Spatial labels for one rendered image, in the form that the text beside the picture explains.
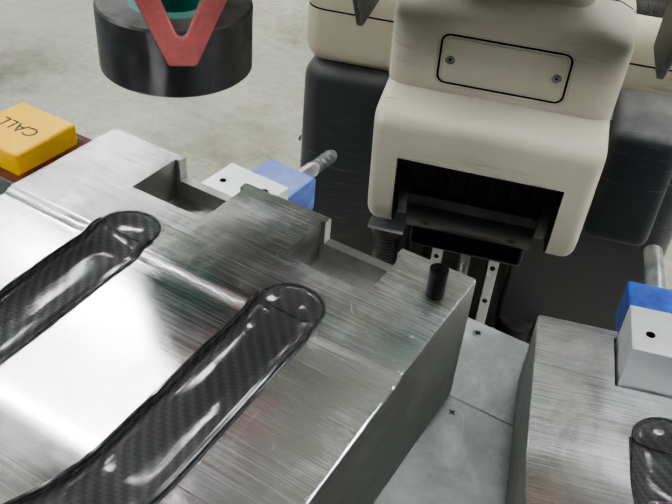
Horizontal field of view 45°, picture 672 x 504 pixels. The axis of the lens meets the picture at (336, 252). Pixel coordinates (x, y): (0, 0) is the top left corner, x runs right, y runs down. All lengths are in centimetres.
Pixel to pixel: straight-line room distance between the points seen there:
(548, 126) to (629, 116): 19
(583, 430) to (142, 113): 211
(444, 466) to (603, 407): 9
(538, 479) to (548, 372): 8
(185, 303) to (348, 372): 9
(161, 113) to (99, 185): 194
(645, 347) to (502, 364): 11
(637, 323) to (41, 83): 232
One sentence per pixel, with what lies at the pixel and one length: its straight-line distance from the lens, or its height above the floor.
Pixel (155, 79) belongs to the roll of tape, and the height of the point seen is 98.
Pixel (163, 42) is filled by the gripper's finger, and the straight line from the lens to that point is 40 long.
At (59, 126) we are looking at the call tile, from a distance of 68.
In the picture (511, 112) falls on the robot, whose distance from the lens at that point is 81.
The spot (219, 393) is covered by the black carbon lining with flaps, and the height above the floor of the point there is 88.
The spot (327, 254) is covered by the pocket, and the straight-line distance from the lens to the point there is 48.
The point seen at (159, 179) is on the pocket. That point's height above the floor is 88.
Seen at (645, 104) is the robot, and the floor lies 75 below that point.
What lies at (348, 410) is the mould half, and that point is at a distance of 37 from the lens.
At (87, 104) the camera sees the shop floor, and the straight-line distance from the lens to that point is 251.
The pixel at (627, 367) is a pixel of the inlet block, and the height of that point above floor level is 87.
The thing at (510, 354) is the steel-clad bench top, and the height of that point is 80.
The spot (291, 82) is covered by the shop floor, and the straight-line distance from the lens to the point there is 263.
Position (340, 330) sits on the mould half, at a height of 89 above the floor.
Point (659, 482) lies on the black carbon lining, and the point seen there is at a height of 85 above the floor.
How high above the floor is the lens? 117
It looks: 38 degrees down
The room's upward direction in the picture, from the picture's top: 5 degrees clockwise
